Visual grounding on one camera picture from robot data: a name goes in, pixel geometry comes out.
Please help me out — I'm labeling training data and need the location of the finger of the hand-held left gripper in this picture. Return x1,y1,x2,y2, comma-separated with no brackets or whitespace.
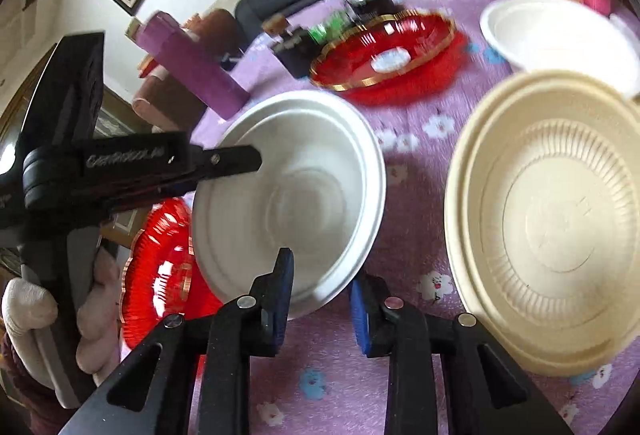
192,145,263,188

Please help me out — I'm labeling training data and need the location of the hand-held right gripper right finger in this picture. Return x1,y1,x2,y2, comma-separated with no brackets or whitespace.
350,275,576,435

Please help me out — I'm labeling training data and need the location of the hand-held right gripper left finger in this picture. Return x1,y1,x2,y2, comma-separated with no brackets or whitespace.
57,247,296,435

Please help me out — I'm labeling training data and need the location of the cream ribbed plastic bowl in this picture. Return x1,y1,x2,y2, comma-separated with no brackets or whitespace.
444,71,640,377

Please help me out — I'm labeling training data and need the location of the brown armchair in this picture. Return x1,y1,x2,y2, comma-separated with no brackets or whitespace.
132,9,247,132

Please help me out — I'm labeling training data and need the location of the purple box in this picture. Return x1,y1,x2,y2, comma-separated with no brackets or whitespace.
135,11,249,118

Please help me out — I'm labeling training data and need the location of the purple floral tablecloth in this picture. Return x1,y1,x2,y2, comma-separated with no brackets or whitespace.
190,0,640,435

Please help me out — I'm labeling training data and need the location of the red gold-rimmed plate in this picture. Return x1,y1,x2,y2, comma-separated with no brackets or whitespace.
120,197,223,351
309,10,463,96

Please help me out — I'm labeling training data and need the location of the black pouch with keys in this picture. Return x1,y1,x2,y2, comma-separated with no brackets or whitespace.
272,27,322,79

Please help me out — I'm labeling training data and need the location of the green packet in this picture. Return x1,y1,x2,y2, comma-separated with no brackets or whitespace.
309,12,352,42

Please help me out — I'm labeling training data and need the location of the black box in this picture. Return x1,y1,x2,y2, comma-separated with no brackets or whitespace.
344,0,397,22

